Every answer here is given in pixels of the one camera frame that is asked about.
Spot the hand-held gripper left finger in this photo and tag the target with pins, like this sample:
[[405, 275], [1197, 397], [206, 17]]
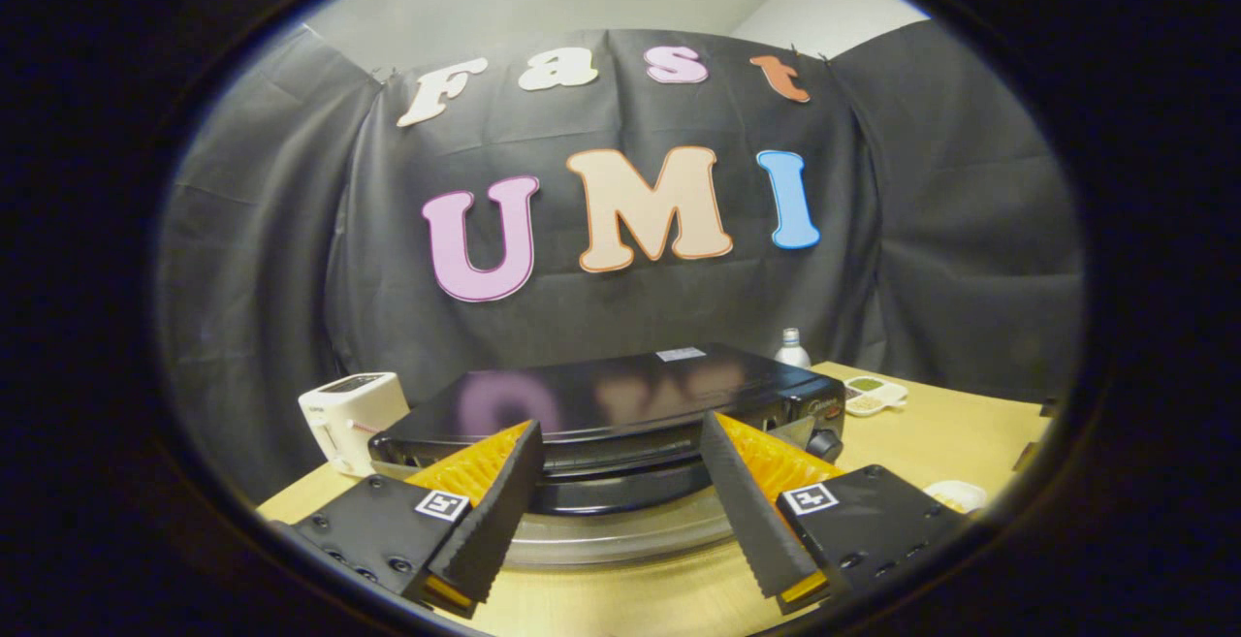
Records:
[[494, 521]]

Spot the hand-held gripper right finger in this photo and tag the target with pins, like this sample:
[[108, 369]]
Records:
[[747, 521]]

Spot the black toaster oven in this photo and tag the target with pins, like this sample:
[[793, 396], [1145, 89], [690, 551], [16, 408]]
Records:
[[620, 399]]

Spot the white pop-up toaster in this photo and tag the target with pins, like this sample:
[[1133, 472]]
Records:
[[349, 419]]

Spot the white bottle with silver cap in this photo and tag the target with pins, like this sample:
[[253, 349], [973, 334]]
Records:
[[792, 351]]

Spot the white divided condiment tray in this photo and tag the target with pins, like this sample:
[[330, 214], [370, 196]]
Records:
[[875, 395]]

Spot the white square plate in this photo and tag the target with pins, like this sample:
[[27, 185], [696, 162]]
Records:
[[960, 492]]

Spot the dark block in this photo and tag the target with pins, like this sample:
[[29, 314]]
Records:
[[1026, 456], [1047, 408]]

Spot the black backdrop cloth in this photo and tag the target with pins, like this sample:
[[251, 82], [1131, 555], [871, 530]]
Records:
[[252, 259]]

